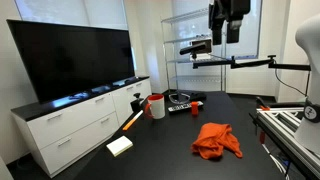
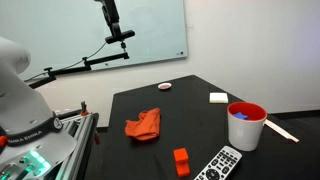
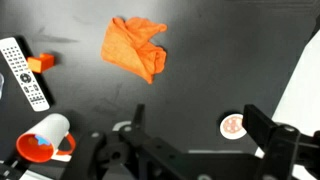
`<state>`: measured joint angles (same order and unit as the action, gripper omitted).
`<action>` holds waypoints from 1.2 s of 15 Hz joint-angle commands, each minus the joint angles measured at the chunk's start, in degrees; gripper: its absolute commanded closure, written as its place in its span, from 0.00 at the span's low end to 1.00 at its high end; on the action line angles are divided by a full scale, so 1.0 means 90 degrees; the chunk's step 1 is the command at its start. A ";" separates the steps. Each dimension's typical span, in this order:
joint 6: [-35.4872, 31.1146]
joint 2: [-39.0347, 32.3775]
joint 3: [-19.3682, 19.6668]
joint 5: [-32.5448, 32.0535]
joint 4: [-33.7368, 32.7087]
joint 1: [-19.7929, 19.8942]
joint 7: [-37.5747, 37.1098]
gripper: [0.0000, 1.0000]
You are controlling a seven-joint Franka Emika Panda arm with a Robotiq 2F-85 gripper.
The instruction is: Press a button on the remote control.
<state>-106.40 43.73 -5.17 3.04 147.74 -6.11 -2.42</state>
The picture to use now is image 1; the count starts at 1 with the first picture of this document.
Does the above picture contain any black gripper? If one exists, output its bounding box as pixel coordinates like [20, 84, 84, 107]
[208, 0, 252, 46]

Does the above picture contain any black remote control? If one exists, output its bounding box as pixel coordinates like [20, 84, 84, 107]
[167, 100, 204, 113]

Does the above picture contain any brown cardboard box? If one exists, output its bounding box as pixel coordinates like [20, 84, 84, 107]
[191, 38, 213, 54]

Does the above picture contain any window with white blind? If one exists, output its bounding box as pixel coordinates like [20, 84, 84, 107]
[173, 0, 264, 60]
[14, 0, 129, 31]

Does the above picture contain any flat black object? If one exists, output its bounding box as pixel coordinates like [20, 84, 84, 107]
[189, 91, 208, 102]

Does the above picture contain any orange block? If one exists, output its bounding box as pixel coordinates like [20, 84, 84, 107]
[190, 101, 200, 117]

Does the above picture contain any orange black clamp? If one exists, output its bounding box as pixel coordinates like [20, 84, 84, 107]
[255, 95, 272, 112]

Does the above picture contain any white mug red interior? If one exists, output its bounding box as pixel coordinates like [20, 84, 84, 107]
[143, 93, 166, 120]

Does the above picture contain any orange cloth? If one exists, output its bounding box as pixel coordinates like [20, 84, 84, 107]
[190, 122, 244, 160]

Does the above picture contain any long thin marker stick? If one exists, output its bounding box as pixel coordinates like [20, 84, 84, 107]
[122, 109, 144, 132]

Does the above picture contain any large black television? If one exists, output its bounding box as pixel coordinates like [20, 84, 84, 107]
[6, 19, 136, 104]

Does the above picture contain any pale sticky note pad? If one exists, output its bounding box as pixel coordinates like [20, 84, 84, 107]
[105, 135, 134, 158]

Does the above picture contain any white drawer cabinet black top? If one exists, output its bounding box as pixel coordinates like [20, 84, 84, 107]
[10, 75, 153, 178]

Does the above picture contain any black stereo camera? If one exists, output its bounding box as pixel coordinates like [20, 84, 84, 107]
[179, 42, 208, 56]

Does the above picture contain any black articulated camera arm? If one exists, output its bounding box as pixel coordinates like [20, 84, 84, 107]
[192, 54, 312, 72]

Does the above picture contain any thin black cable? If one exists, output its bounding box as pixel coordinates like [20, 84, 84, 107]
[274, 66, 312, 98]

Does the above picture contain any aluminium profile frame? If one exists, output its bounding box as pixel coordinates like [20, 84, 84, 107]
[249, 105, 320, 180]

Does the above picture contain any black table clamp mount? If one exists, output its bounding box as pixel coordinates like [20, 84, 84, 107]
[129, 92, 145, 113]

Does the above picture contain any white cable bundle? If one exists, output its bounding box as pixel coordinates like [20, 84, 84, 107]
[260, 143, 288, 175]

